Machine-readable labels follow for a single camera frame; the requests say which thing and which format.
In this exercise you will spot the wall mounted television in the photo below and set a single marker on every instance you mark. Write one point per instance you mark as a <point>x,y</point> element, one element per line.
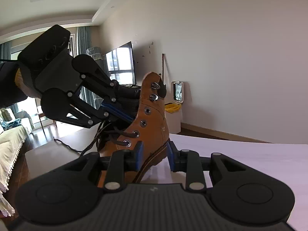
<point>120,64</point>

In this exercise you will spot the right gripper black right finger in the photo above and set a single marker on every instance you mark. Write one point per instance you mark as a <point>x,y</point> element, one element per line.
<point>234,190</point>

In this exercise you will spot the teal curtain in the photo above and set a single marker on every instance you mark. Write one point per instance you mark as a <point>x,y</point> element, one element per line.
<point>84,45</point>

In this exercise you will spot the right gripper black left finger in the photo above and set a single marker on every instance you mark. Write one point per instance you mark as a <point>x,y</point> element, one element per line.
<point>73,190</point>

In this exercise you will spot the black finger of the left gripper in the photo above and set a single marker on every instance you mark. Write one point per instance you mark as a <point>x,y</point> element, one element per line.
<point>98,82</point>
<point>67,107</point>

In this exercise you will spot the black camera box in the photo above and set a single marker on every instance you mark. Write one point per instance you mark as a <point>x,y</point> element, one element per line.
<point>41,51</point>

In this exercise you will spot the beige sofa with throw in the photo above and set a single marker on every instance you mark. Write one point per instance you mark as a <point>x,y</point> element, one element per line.
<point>13,136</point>

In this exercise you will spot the white trash bin yellow bag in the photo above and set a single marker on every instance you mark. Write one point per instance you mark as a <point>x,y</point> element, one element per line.
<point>173,117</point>

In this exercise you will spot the dark brown shoelace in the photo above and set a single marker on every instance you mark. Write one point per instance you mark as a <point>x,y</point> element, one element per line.
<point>96,137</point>

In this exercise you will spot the tan leather boot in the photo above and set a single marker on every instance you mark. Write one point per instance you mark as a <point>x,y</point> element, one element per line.
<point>149,126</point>

